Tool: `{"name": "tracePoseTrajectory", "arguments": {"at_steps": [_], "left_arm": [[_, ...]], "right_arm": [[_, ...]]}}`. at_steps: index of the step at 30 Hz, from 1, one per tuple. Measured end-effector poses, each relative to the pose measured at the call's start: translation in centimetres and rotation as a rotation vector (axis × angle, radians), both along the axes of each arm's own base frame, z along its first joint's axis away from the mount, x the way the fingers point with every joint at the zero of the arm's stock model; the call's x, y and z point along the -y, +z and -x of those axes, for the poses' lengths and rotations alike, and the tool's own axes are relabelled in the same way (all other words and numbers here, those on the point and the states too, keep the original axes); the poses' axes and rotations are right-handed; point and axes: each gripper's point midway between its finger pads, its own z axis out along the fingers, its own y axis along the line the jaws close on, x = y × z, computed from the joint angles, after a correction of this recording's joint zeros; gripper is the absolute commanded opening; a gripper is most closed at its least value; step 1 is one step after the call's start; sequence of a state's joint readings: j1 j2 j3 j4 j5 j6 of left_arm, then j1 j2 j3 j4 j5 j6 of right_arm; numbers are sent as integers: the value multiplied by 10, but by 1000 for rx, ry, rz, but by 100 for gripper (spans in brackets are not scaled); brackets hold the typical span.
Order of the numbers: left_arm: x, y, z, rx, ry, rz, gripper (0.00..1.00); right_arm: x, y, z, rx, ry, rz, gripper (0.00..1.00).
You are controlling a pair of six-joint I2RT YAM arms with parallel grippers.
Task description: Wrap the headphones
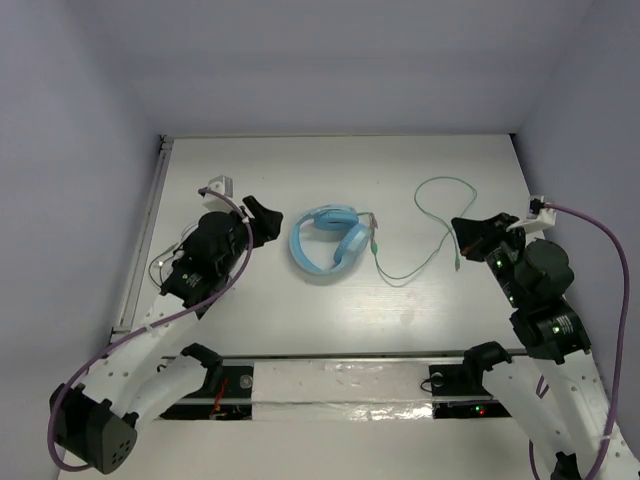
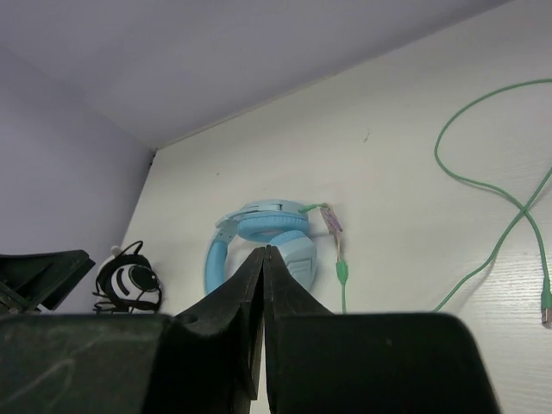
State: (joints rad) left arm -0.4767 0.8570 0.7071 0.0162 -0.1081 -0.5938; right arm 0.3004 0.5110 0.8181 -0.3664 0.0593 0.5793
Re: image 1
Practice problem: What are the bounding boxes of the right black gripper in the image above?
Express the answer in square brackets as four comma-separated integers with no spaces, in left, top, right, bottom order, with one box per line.
[450,211,528,307]

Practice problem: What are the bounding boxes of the light blue headphones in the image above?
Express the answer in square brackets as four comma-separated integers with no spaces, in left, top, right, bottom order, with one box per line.
[289,204,373,276]

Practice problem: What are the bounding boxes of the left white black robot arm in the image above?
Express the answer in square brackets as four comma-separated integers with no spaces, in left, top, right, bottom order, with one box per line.
[47,195,284,475]

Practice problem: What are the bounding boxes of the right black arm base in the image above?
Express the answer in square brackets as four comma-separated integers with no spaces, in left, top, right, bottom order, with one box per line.
[420,341,513,419]

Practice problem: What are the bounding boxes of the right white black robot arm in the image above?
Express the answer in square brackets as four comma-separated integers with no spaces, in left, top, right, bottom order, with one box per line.
[452,204,639,479]

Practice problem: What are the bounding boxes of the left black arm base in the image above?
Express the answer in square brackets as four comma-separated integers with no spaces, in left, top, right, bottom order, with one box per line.
[160,343,254,421]

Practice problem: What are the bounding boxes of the silver foil tape strip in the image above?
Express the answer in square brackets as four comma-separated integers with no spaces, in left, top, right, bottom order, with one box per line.
[251,359,433,422]

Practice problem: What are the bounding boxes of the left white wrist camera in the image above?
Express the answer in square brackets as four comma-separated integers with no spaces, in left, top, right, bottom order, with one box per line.
[202,175,233,212]

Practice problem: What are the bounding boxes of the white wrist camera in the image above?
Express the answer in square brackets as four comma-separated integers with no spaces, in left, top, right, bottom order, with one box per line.
[202,175,233,212]
[506,195,556,235]

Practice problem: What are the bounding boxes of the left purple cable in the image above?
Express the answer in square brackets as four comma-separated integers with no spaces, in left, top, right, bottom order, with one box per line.
[47,186,254,472]

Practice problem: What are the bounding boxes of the purple cable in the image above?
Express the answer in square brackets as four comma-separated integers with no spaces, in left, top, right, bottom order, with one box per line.
[47,186,254,472]
[528,201,631,480]

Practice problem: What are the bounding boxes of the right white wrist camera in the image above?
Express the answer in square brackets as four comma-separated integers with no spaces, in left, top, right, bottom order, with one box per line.
[506,195,556,235]

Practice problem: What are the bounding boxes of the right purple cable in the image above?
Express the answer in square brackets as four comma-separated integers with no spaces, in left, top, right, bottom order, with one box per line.
[528,201,631,480]

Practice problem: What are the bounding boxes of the black white cable bundle device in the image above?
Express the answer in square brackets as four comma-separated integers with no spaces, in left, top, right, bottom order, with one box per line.
[147,222,197,289]

